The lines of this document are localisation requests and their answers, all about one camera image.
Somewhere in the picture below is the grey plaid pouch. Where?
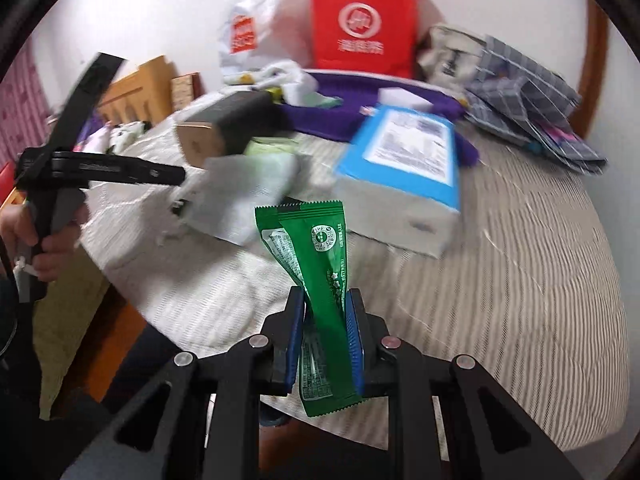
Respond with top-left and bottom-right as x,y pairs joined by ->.
470,35 -> 583,126

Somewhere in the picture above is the white sponge block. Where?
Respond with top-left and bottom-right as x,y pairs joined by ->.
376,87 -> 435,115

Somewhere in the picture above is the beige canvas bag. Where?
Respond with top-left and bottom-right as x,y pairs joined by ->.
416,24 -> 488,92

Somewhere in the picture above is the person's left hand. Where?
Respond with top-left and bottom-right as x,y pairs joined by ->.
0,200 -> 91,283

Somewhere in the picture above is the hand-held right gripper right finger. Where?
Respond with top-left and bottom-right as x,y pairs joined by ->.
345,287 -> 586,480

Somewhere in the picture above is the wooden headboard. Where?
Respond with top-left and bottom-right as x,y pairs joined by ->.
95,55 -> 176,128

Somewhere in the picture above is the purple towel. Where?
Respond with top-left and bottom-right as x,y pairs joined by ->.
277,71 -> 480,168

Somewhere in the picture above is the brown wooden door frame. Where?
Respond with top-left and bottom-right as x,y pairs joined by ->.
570,0 -> 608,141

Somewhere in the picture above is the olive bed sheet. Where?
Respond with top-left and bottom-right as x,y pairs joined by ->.
35,255 -> 131,421

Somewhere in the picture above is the grey plaid bag with star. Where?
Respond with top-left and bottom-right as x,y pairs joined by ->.
462,92 -> 608,176

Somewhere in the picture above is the pink patterned curtain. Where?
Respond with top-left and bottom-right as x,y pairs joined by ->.
0,40 -> 51,171

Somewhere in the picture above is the green snack packet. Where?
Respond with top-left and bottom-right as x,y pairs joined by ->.
277,199 -> 363,418
254,204 -> 307,293

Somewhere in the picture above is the white plastic shopping bag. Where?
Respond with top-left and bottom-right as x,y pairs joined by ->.
217,0 -> 313,75

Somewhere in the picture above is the red paper bag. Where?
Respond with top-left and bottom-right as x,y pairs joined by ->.
309,0 -> 420,80

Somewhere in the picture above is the patterned book box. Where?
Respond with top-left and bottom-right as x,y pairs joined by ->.
171,72 -> 202,111

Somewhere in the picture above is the blue shoe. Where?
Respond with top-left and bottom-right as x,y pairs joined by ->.
257,400 -> 296,428

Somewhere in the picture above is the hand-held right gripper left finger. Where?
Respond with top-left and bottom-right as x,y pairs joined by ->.
60,285 -> 307,480

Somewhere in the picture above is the blue tissue pack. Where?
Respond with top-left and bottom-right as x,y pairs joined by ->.
332,105 -> 463,261

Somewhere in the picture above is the pile of clothes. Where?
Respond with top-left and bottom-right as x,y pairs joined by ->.
75,120 -> 153,153

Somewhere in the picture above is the light green tissue packet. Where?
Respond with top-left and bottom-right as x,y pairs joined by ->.
245,137 -> 301,162

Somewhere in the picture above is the dark green box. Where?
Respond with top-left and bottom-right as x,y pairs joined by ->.
175,91 -> 281,168

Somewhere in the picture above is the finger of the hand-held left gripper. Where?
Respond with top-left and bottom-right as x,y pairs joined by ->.
52,152 -> 187,187
50,51 -> 126,156

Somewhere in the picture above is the clear plastic pouch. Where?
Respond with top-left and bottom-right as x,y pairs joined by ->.
172,152 -> 301,247

